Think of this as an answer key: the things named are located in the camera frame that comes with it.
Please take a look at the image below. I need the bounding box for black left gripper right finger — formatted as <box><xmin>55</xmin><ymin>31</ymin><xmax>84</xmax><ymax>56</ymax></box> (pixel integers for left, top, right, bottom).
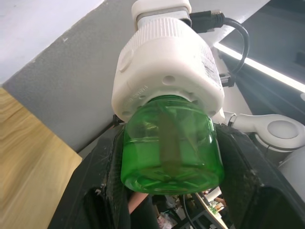
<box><xmin>215</xmin><ymin>125</ymin><xmax>305</xmax><ymax>229</ymax></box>

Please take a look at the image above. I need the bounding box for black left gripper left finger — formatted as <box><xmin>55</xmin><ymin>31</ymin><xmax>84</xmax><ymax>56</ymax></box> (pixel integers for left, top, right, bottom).
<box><xmin>49</xmin><ymin>125</ymin><xmax>132</xmax><ymax>229</ymax></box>

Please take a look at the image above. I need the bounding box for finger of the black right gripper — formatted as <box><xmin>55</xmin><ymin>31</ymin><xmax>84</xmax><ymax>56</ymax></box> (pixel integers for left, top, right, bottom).
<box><xmin>112</xmin><ymin>114</ymin><xmax>125</xmax><ymax>129</ymax></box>

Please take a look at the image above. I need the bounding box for green liquid bottle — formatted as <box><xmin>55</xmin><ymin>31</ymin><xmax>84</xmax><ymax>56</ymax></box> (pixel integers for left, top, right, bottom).
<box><xmin>120</xmin><ymin>95</ymin><xmax>226</xmax><ymax>195</ymax></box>

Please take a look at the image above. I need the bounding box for bystander in dark shirt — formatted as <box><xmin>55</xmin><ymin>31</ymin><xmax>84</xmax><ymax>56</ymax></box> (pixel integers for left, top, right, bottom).
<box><xmin>128</xmin><ymin>192</ymin><xmax>154</xmax><ymax>229</ymax></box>

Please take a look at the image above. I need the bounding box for cluttered beige table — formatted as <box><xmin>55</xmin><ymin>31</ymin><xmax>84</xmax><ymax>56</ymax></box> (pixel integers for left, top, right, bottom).
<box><xmin>195</xmin><ymin>188</ymin><xmax>231</xmax><ymax>229</ymax></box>

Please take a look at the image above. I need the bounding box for white ceiling light strip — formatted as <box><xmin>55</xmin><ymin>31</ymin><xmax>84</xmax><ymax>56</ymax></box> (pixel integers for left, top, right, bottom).
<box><xmin>214</xmin><ymin>40</ymin><xmax>305</xmax><ymax>93</ymax></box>

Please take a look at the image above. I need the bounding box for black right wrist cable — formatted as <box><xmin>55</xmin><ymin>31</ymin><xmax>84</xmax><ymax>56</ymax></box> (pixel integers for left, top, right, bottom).
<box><xmin>190</xmin><ymin>9</ymin><xmax>250</xmax><ymax>74</ymax></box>

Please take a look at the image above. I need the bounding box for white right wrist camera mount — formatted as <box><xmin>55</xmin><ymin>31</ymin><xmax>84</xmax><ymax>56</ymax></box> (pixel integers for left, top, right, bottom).
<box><xmin>131</xmin><ymin>0</ymin><xmax>193</xmax><ymax>27</ymax></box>

